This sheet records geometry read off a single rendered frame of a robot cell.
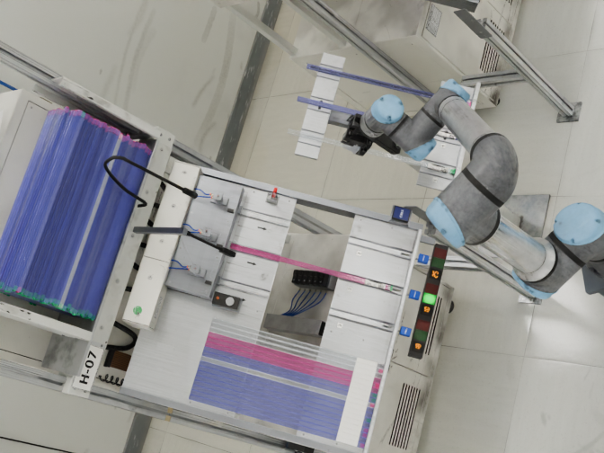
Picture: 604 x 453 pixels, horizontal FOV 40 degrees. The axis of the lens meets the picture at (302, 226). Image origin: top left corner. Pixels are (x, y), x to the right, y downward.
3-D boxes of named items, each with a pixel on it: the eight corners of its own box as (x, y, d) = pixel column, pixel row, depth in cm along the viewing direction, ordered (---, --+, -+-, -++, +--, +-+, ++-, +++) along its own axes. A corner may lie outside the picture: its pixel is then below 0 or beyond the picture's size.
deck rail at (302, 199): (421, 229, 253) (423, 224, 247) (419, 235, 253) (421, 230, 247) (195, 171, 259) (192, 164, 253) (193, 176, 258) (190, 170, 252)
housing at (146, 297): (207, 181, 259) (200, 165, 245) (157, 334, 247) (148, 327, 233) (182, 174, 260) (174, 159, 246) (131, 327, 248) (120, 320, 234)
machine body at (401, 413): (464, 292, 317) (363, 235, 276) (421, 479, 300) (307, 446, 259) (338, 282, 363) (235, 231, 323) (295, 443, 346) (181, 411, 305)
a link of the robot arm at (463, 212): (593, 270, 213) (486, 190, 176) (550, 310, 217) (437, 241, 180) (564, 240, 221) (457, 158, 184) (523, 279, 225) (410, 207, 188)
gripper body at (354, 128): (345, 119, 240) (358, 106, 229) (373, 129, 242) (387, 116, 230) (339, 144, 238) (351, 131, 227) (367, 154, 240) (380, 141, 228)
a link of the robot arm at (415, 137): (448, 134, 214) (416, 105, 214) (417, 166, 217) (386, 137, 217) (447, 130, 222) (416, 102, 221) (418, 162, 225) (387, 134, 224)
